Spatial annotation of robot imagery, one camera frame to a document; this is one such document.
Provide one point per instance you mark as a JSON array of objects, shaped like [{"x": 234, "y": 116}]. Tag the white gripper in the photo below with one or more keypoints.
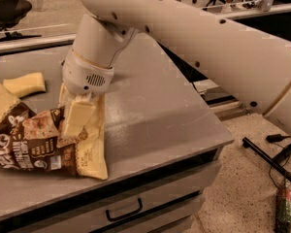
[{"x": 83, "y": 73}]

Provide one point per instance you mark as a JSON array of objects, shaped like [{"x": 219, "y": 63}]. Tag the brown chip bag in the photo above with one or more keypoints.
[{"x": 34, "y": 142}]

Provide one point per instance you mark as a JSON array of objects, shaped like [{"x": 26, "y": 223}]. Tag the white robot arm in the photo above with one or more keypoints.
[{"x": 251, "y": 65}]

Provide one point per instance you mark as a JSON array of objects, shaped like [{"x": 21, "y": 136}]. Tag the yellow sponge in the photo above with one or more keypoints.
[{"x": 25, "y": 85}]

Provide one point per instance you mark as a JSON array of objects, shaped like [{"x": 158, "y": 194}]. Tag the black power adapter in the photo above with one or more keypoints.
[{"x": 275, "y": 138}]

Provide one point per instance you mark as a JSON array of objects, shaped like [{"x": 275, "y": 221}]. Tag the black stand leg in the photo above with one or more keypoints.
[{"x": 248, "y": 144}]

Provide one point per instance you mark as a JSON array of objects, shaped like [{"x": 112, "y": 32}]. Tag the grey drawer with black handle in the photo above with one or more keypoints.
[{"x": 166, "y": 204}]

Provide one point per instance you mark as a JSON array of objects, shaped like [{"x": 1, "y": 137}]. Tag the wire basket with items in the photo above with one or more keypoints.
[{"x": 283, "y": 210}]

